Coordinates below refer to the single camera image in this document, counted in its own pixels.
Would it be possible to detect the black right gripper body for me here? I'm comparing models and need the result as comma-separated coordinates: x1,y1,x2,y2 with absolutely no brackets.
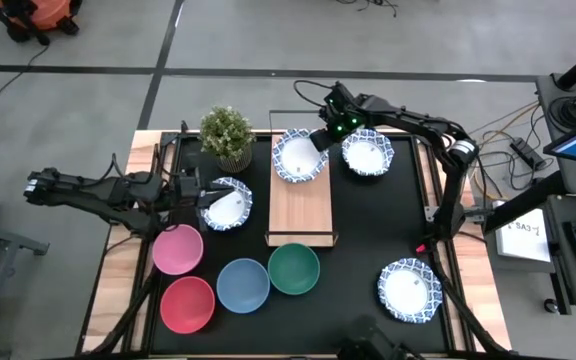
321,82,367,137

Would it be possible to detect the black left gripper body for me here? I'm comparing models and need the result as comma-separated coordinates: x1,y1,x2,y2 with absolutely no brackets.
170,166,205,205

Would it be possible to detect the blue patterned paper bowl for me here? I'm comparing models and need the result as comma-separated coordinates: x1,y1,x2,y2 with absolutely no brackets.
376,257,444,325
341,128,396,178
271,128,330,184
199,176,254,233

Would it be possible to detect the pink plastic bowl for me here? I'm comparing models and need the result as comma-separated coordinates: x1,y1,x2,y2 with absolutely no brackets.
151,223,205,277

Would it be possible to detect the blue plastic bowl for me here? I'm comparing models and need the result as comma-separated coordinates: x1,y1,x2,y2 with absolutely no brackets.
216,257,271,315

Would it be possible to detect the green plastic bowl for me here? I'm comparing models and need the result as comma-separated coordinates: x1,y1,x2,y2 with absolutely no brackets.
267,242,321,296

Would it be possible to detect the potted plant in striped pot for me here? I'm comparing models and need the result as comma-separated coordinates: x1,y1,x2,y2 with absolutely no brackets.
198,104,258,175

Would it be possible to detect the black table mat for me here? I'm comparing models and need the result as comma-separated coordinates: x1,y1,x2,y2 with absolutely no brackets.
150,133,450,354

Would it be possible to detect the red plastic bowl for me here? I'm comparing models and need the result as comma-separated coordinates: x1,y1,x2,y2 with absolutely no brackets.
159,275,217,335

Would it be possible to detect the black power strip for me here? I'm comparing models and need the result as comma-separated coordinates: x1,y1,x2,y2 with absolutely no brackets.
510,137,548,171

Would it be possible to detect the white paper sign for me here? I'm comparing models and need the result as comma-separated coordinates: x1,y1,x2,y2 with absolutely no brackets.
494,219,553,264

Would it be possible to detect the orange shop vacuum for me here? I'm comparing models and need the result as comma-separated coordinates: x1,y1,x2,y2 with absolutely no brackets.
0,0,84,45

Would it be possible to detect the grey equipment cart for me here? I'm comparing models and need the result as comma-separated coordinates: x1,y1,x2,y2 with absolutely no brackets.
482,72,576,316

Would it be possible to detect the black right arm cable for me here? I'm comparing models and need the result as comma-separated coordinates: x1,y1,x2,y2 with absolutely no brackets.
292,78,335,109

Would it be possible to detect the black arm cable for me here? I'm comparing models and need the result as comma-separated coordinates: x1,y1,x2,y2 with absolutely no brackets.
98,152,125,182
292,78,335,109

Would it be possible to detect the wooden shelf with black frame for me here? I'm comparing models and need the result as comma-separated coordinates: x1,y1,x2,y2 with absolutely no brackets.
265,109,340,249

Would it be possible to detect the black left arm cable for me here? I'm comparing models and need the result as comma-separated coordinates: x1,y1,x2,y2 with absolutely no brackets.
98,152,125,182

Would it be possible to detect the black metal table frame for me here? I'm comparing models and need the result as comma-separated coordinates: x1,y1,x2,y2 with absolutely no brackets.
75,119,514,360

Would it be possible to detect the black cable bundle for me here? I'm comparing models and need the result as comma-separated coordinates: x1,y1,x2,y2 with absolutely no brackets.
335,0,400,19

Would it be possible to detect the yellow floor cable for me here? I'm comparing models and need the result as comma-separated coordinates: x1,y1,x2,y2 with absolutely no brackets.
460,99,540,151

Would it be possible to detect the coiled black cable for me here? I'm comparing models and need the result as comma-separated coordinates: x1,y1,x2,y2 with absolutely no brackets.
549,94,576,132

